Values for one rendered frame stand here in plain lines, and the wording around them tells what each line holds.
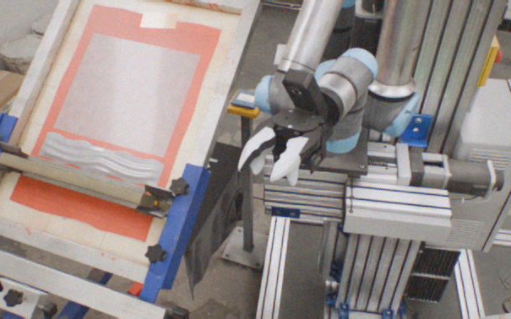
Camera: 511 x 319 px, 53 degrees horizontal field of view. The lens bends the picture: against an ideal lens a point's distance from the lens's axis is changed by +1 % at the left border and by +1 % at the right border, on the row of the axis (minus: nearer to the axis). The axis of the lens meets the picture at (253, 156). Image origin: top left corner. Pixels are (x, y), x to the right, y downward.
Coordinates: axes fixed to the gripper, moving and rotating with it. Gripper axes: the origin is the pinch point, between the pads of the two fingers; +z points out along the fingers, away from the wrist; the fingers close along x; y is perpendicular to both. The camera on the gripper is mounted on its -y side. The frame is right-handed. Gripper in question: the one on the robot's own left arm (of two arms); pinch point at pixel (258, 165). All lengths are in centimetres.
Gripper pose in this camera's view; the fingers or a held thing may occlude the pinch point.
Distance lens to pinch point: 72.3
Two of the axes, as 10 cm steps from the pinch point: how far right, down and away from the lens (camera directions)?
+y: 1.2, 7.8, 6.2
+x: -8.4, -2.6, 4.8
